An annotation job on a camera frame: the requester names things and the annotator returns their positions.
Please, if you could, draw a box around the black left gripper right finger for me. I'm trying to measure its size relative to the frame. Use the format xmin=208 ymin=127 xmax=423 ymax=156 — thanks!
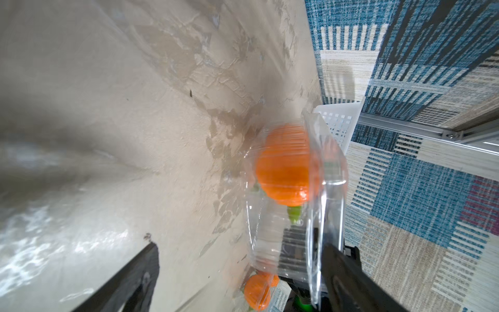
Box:
xmin=321 ymin=244 xmax=406 ymax=311

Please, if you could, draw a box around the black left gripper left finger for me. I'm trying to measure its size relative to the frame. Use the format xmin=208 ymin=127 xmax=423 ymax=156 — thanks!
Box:
xmin=74 ymin=243 xmax=160 ymax=311

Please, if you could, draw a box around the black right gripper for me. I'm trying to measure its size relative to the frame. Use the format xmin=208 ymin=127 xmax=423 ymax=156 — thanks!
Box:
xmin=278 ymin=227 xmax=333 ymax=311

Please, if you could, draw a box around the orange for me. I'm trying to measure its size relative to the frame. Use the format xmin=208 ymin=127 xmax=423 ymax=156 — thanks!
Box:
xmin=243 ymin=271 xmax=280 ymax=311
xmin=255 ymin=123 xmax=320 ymax=207

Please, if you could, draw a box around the clear clamshell container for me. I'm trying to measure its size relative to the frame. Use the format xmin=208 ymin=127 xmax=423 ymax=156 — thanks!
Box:
xmin=243 ymin=113 xmax=348 ymax=307

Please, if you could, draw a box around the white plastic perforated basket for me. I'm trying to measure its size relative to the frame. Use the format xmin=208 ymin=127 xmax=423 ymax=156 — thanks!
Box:
xmin=313 ymin=100 xmax=364 ymax=155

